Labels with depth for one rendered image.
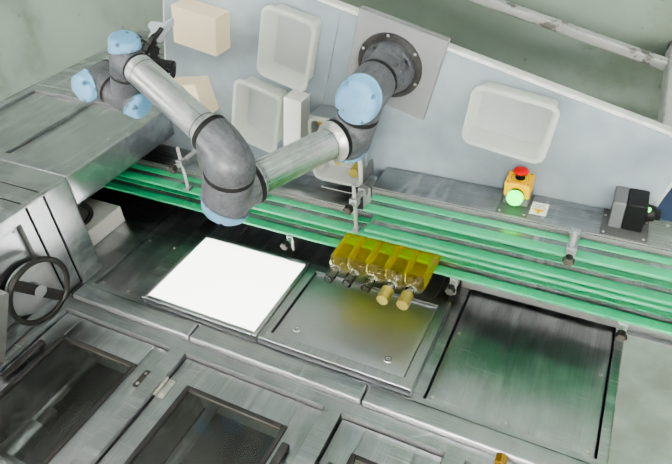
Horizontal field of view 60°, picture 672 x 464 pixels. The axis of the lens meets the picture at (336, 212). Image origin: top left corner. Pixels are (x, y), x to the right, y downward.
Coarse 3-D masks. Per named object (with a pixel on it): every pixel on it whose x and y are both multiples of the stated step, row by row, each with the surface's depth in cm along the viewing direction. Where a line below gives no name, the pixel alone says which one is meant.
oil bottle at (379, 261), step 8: (384, 248) 171; (392, 248) 171; (376, 256) 169; (384, 256) 168; (392, 256) 169; (368, 264) 166; (376, 264) 166; (384, 264) 166; (368, 272) 165; (376, 272) 164; (384, 272) 166; (384, 280) 167
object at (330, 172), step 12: (312, 120) 176; (324, 120) 174; (312, 132) 179; (324, 168) 190; (336, 168) 190; (348, 168) 189; (360, 168) 178; (324, 180) 187; (336, 180) 185; (348, 180) 184; (360, 180) 180
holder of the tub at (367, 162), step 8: (320, 104) 182; (312, 112) 178; (320, 112) 178; (328, 112) 177; (368, 152) 181; (368, 160) 183; (368, 168) 184; (368, 176) 185; (328, 184) 194; (336, 184) 194
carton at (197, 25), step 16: (192, 0) 181; (176, 16) 178; (192, 16) 176; (208, 16) 173; (224, 16) 176; (176, 32) 182; (192, 32) 179; (208, 32) 176; (224, 32) 180; (208, 48) 180; (224, 48) 183
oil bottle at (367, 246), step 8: (368, 240) 175; (376, 240) 174; (360, 248) 172; (368, 248) 172; (376, 248) 173; (352, 256) 169; (360, 256) 169; (368, 256) 169; (352, 264) 167; (360, 264) 167; (360, 272) 167
